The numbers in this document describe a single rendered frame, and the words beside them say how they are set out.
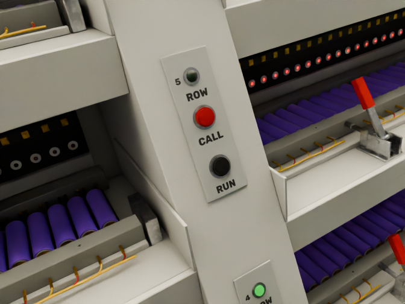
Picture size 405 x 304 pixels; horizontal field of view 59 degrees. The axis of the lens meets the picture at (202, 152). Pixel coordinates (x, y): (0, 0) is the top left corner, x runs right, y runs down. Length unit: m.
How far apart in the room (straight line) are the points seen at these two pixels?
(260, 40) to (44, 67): 0.18
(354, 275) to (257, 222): 0.22
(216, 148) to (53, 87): 0.13
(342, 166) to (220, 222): 0.17
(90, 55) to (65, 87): 0.03
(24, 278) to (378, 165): 0.36
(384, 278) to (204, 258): 0.31
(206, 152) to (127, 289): 0.13
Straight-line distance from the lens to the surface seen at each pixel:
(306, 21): 0.38
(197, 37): 0.30
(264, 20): 0.35
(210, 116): 0.29
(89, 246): 0.33
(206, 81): 0.30
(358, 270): 0.53
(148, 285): 0.32
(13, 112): 0.28
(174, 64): 0.29
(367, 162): 0.44
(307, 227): 0.37
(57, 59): 0.28
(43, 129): 0.42
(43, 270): 0.33
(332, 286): 0.51
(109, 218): 0.36
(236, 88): 0.31
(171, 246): 0.34
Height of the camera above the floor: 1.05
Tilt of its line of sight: 11 degrees down
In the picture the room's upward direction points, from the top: 18 degrees counter-clockwise
